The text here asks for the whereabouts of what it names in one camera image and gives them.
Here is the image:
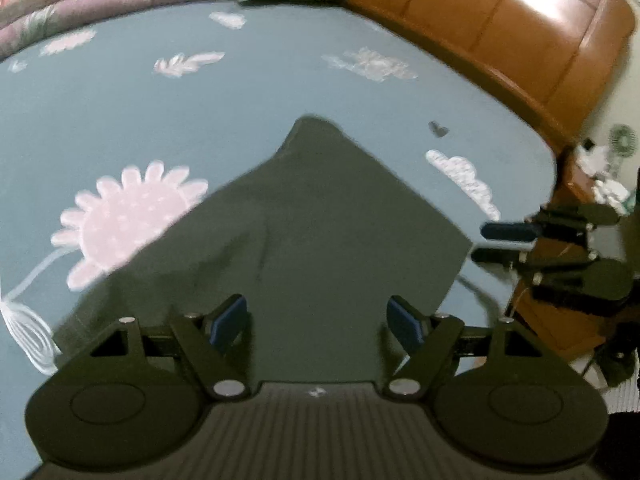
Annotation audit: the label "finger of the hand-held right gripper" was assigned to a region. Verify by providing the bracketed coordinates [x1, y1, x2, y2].
[480, 203, 621, 247]
[471, 246, 601, 274]

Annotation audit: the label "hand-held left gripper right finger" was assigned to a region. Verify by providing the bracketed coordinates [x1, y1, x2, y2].
[385, 296, 562, 402]

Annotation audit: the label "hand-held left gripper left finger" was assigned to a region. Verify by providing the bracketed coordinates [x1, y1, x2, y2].
[75, 294, 251, 402]

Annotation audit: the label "dark green pants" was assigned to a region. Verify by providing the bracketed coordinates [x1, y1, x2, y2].
[52, 116, 473, 391]

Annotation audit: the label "wooden nightstand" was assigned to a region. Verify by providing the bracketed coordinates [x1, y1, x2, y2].
[505, 147, 631, 363]

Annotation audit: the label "wooden bed headboard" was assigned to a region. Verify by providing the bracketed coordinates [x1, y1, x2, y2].
[320, 0, 636, 148]

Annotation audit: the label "bed with teal floral sheet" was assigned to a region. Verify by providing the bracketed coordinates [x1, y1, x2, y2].
[0, 0, 558, 480]

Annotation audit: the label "folded pink floral quilt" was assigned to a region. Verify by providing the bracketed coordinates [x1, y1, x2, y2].
[0, 0, 236, 58]

